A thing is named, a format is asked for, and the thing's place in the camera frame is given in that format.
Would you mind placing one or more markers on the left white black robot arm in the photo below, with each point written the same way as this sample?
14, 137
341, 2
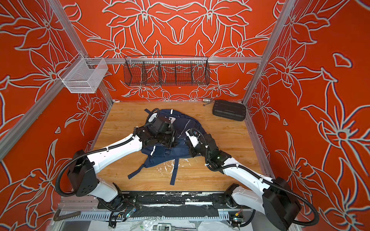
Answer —
79, 176

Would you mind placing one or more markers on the small silver metal cylinder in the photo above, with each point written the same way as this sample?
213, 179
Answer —
207, 101

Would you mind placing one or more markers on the black wire wall basket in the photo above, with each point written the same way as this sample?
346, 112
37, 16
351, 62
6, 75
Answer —
168, 70

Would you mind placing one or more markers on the black plastic tool case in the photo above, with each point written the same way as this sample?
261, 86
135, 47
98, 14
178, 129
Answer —
229, 110

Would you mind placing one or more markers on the white wire mesh basket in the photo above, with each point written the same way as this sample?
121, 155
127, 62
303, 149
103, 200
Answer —
83, 75

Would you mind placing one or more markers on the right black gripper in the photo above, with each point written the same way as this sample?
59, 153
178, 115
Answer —
191, 147

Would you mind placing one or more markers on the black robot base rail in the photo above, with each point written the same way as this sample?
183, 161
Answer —
193, 206

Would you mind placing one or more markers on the navy blue student backpack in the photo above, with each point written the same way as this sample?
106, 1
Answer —
158, 154

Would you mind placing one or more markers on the dark metal hex key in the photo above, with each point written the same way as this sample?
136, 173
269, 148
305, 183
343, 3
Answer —
59, 217

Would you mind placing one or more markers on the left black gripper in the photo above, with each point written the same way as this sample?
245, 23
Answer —
174, 133

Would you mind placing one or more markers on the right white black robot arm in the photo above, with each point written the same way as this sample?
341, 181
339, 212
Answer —
272, 197

